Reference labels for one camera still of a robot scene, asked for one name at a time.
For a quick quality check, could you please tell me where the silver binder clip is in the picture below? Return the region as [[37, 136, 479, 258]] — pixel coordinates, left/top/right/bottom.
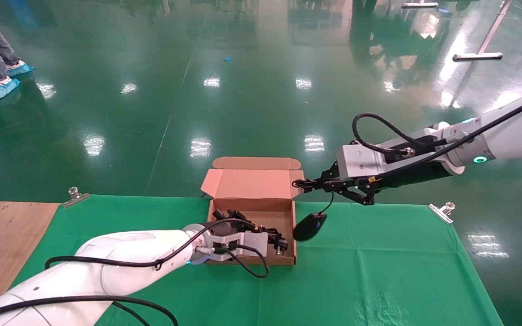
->
[[428, 202, 456, 225], [63, 187, 91, 208]]

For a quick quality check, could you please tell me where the long black left arm cable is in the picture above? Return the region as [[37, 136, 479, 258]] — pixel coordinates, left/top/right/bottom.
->
[[45, 219, 258, 271]]

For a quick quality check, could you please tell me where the short black right camera cable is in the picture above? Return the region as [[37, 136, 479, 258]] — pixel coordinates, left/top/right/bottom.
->
[[352, 113, 447, 157]]

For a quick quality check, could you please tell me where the blue shoe cover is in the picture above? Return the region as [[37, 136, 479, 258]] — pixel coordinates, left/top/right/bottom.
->
[[6, 60, 35, 77], [0, 76, 21, 104]]

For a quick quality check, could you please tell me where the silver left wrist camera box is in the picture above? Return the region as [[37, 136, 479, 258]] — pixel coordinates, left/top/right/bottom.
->
[[216, 231, 269, 262]]

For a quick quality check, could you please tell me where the black computer mouse with cable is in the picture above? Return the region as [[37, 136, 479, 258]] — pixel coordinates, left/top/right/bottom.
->
[[292, 179, 335, 242]]

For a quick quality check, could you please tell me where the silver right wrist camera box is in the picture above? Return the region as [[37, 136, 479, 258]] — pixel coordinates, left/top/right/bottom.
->
[[337, 144, 409, 179]]

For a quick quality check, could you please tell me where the green table cloth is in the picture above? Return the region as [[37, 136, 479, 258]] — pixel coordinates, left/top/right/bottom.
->
[[10, 195, 504, 326]]

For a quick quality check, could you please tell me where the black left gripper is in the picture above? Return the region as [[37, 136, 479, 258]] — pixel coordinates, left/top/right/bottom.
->
[[266, 229, 289, 255]]

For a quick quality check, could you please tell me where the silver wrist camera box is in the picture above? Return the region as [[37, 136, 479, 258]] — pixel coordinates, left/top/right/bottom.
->
[[337, 144, 409, 179], [216, 231, 269, 262]]

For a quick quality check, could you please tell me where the long black right arm cable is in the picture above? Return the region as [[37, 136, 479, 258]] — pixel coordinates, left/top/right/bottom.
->
[[370, 89, 522, 182]]

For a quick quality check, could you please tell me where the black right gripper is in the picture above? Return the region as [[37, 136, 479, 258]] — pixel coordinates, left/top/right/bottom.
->
[[294, 161, 453, 207]]

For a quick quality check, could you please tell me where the long black arm cable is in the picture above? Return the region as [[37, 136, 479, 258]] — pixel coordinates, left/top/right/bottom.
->
[[45, 219, 258, 271], [370, 89, 522, 182]]

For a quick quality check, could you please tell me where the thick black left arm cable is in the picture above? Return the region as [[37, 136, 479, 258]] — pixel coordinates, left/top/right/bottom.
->
[[0, 296, 179, 326]]

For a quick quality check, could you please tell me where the short black left camera cable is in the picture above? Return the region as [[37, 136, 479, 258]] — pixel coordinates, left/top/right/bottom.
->
[[216, 244, 270, 278]]

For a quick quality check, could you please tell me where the open brown cardboard box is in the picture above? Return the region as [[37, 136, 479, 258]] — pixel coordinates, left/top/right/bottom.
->
[[201, 157, 306, 266]]

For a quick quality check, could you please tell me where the short black camera cable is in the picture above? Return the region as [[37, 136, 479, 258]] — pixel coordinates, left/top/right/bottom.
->
[[352, 113, 447, 157], [216, 244, 270, 278]]

